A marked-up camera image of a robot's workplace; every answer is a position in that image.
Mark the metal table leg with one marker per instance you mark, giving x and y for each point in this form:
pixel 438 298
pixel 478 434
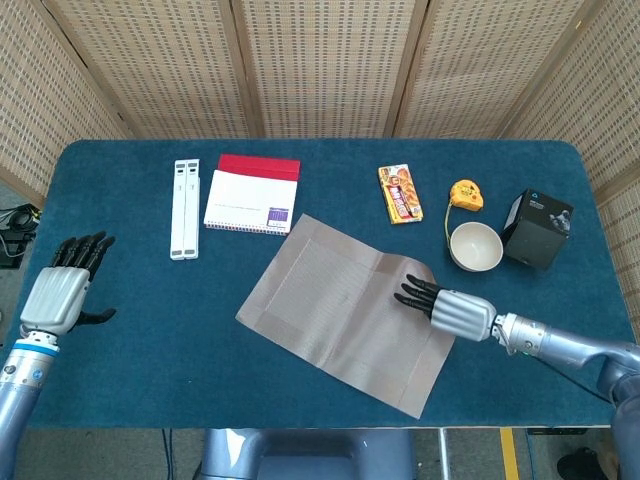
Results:
pixel 443 455

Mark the white red spiral notebook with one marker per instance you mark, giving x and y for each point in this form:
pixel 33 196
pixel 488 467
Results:
pixel 250 200

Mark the white bowl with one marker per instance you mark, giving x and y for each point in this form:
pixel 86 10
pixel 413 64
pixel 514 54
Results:
pixel 475 247

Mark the white folding stand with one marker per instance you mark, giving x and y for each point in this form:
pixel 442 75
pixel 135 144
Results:
pixel 184 210

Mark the left gray robot arm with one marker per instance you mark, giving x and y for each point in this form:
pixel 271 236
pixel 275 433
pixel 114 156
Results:
pixel 20 380

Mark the gray woven placemat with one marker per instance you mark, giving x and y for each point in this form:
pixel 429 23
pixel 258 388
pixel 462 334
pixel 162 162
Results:
pixel 325 300

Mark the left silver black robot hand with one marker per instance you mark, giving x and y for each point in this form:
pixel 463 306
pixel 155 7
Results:
pixel 52 300

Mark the blue felt table cover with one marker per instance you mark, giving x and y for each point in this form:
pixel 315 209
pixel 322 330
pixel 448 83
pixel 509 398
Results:
pixel 150 325

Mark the black shoe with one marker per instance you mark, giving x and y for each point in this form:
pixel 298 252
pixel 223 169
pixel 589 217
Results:
pixel 575 465

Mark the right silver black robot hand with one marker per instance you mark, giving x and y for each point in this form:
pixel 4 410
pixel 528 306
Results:
pixel 460 315

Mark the woven bamboo folding screen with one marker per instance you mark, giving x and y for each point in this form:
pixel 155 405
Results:
pixel 325 65

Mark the right gray robot arm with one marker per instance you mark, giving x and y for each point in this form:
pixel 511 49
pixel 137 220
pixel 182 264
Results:
pixel 550 340

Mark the black cardboard box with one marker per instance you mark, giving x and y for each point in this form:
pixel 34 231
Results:
pixel 535 235

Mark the yellow snack box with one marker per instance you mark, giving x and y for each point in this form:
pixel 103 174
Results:
pixel 400 195

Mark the blue-gray robot torso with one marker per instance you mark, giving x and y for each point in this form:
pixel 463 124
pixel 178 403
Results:
pixel 300 450

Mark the yellow tape measure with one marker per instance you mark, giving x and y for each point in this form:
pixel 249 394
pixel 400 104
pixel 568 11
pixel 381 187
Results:
pixel 467 195

